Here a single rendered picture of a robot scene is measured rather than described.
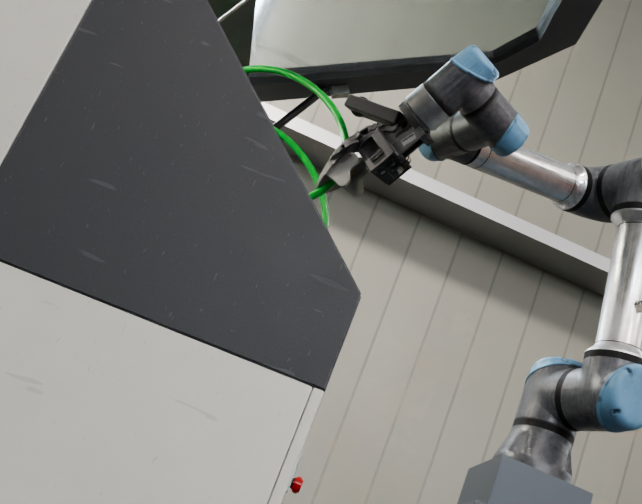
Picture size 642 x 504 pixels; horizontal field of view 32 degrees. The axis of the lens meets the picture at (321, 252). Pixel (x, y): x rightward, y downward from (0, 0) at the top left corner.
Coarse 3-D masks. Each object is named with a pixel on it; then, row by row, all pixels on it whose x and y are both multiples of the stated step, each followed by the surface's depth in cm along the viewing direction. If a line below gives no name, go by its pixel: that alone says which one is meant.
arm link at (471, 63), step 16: (448, 64) 190; (464, 64) 188; (480, 64) 187; (432, 80) 190; (448, 80) 188; (464, 80) 188; (480, 80) 188; (432, 96) 189; (448, 96) 189; (464, 96) 189; (480, 96) 189; (448, 112) 190; (464, 112) 192
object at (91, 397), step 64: (0, 320) 161; (64, 320) 162; (128, 320) 163; (0, 384) 158; (64, 384) 159; (128, 384) 160; (192, 384) 161; (256, 384) 162; (0, 448) 155; (64, 448) 156; (128, 448) 157; (192, 448) 158; (256, 448) 159
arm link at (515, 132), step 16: (496, 96) 191; (480, 112) 190; (496, 112) 191; (512, 112) 192; (464, 128) 196; (480, 128) 193; (496, 128) 192; (512, 128) 192; (528, 128) 195; (464, 144) 198; (480, 144) 196; (496, 144) 193; (512, 144) 193
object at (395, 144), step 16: (368, 128) 193; (384, 128) 194; (400, 128) 193; (416, 128) 191; (368, 144) 194; (384, 144) 191; (400, 144) 192; (416, 144) 192; (368, 160) 192; (384, 160) 190; (400, 160) 192; (384, 176) 193; (400, 176) 196
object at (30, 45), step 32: (0, 0) 180; (32, 0) 181; (64, 0) 181; (0, 32) 178; (32, 32) 179; (64, 32) 179; (0, 64) 176; (32, 64) 176; (0, 96) 174; (32, 96) 174; (0, 128) 172; (0, 160) 170
